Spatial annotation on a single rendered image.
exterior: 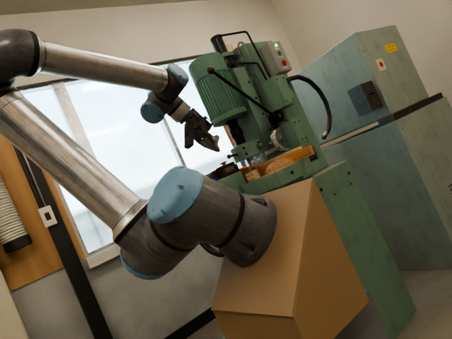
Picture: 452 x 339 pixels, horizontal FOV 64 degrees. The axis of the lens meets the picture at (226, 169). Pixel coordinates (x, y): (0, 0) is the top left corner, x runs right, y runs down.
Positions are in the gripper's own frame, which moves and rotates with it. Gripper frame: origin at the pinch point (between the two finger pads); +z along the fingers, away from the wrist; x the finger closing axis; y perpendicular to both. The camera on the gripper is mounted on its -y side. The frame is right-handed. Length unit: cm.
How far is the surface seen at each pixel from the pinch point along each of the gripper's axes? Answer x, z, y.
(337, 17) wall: 52, 48, 264
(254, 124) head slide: -2.0, 8.2, 25.5
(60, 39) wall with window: 139, -112, 83
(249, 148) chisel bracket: -0.6, 12.9, 13.4
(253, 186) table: -11.0, 18.1, -9.2
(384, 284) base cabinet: -19, 96, -6
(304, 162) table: -26.6, 25.9, 5.7
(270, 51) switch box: -13, -8, 56
